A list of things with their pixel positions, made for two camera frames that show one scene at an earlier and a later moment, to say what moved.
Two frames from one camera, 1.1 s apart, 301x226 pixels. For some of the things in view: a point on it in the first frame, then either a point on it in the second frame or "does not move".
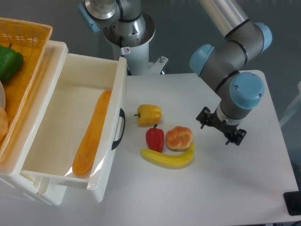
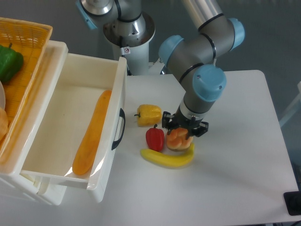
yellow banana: x=173 y=161 does not move
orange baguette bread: x=83 y=156 does not move
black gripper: x=227 y=130 -> x=185 y=122
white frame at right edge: x=293 y=107 does not move
